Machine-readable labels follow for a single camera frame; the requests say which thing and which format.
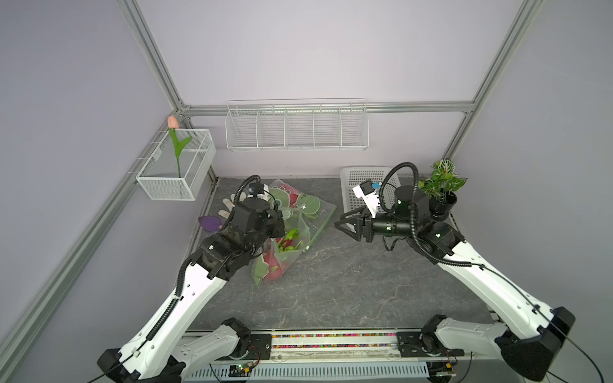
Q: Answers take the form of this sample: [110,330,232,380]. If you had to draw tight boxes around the pink dragon fruit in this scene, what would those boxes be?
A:
[263,228,305,281]

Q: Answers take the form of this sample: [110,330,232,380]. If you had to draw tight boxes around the zip-top bag green print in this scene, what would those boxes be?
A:
[252,206,337,287]
[268,180,337,228]

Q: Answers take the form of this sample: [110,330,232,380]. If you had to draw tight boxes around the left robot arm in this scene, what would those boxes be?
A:
[97,175,285,382]

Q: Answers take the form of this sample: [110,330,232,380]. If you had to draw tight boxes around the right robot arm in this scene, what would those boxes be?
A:
[335,159,576,381]

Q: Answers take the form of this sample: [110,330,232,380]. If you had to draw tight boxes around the white plastic basket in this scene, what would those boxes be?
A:
[340,166,401,214]

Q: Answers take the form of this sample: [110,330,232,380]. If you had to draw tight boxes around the white knit glove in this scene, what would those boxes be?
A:
[218,193,236,220]

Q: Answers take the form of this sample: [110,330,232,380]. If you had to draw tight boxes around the purple pink spatula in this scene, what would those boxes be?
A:
[198,215,223,233]

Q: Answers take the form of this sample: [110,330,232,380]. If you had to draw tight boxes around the potted green plant black vase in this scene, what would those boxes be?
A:
[418,158,468,222]

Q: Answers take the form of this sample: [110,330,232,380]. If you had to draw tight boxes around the artificial pink tulip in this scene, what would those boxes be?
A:
[167,116,192,177]

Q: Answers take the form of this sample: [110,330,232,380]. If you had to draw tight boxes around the white wire wall shelf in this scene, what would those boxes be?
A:
[225,98,370,151]

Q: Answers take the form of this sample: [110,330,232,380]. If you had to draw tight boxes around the white mesh wall box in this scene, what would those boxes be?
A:
[136,129,216,201]

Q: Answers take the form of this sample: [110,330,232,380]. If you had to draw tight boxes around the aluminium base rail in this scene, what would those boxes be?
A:
[176,328,537,367]

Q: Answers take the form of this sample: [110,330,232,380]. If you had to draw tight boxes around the white vented cable duct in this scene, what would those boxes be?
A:
[185,361,430,382]

